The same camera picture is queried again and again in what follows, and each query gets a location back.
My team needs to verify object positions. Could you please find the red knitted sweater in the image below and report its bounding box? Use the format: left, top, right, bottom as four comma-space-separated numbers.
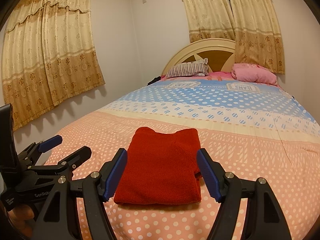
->
114, 127, 201, 205

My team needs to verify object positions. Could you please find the beige side window curtain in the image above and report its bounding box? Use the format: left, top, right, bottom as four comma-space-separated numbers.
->
2, 0, 105, 130

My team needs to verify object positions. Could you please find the beige curtain behind headboard right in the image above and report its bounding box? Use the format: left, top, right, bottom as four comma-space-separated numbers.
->
230, 0, 285, 74

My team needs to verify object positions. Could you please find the cream wooden headboard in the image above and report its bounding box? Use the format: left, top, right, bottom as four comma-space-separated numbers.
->
162, 38, 235, 75

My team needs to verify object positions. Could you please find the beige curtain behind headboard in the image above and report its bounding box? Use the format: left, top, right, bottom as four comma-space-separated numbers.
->
182, 0, 235, 43
230, 0, 285, 74

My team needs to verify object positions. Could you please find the person's left hand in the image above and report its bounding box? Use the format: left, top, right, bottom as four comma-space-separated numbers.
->
7, 205, 34, 239

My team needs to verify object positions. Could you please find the beige curtain behind headboard left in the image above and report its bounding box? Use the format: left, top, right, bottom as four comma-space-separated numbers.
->
182, 0, 235, 43

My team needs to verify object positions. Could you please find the pink pillow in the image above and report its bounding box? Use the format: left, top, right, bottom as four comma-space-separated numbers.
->
231, 63, 278, 86

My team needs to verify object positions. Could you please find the polka dot bed sheet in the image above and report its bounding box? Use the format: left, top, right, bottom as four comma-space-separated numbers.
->
47, 77, 319, 239

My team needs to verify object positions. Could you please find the striped pillow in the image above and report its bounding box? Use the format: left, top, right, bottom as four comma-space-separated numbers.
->
165, 58, 209, 79

